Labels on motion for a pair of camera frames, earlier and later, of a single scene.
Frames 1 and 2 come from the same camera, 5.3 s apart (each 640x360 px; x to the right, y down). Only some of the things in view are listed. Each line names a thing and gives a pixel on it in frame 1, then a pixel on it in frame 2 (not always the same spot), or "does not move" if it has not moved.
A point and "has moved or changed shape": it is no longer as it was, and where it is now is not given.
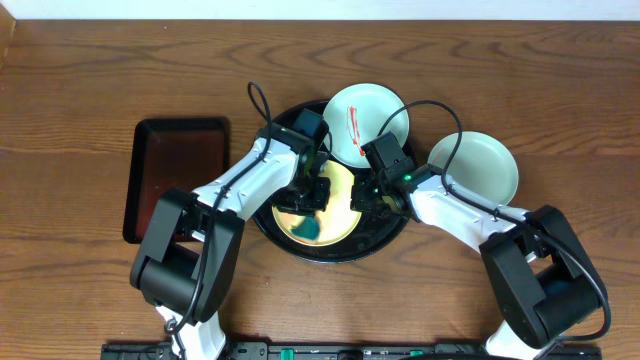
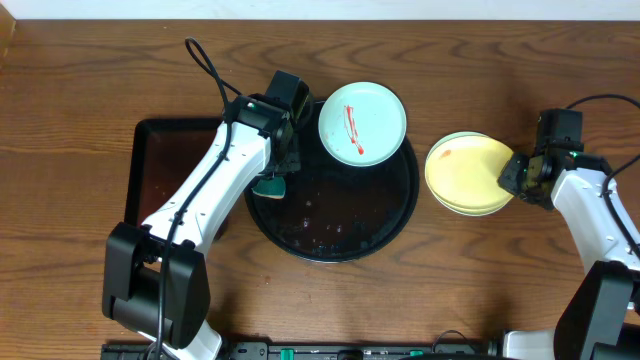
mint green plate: [355, 116] does not move
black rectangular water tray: [171, 154] does not move
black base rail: [341, 351] does not move
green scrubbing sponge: [309, 228] has moved or changed shape
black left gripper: [310, 195] to [286, 163]
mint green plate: [483, 163] does not move
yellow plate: [338, 220] to [462, 172]
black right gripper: [360, 203] to [509, 179]
